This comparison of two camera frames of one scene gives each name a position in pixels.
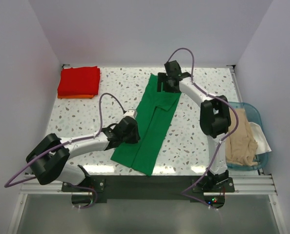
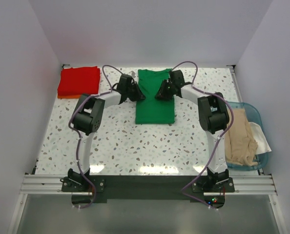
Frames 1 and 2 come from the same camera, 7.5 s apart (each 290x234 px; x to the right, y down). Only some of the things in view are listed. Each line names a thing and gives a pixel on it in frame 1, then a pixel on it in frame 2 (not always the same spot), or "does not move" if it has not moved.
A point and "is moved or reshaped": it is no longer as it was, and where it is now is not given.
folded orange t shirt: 86,96 does not move
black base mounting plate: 143,188 does not move
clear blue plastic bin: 254,116 does not move
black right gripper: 162,78 -> 161,94
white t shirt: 258,134 does not move
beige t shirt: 241,146 does not move
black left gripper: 135,138 -> 139,95
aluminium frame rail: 243,185 does not move
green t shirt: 154,114 is moved or reshaped
